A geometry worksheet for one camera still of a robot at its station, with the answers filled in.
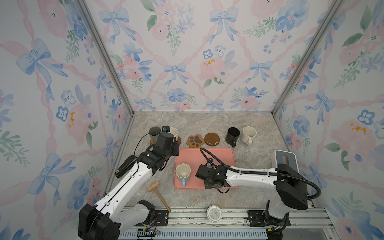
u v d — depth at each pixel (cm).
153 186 83
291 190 43
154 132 90
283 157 90
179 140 103
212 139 104
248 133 101
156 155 57
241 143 102
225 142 103
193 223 73
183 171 88
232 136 96
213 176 62
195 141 103
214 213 70
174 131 97
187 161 94
